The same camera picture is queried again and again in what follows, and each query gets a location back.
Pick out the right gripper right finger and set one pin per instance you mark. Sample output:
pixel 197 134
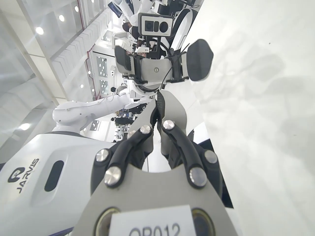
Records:
pixel 181 143

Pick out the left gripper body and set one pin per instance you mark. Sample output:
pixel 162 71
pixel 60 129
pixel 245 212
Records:
pixel 155 69

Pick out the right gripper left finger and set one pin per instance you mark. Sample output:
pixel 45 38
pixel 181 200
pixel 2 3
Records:
pixel 123 148

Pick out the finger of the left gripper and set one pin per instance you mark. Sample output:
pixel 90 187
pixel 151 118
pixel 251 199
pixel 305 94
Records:
pixel 122 60
pixel 199 60

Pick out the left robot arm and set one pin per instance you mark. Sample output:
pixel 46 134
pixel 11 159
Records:
pixel 81 111

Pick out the person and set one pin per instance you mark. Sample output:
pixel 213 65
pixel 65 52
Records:
pixel 127 27

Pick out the robot body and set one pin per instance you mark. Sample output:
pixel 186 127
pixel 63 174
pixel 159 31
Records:
pixel 37 173

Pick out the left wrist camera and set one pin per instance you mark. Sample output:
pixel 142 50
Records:
pixel 155 25

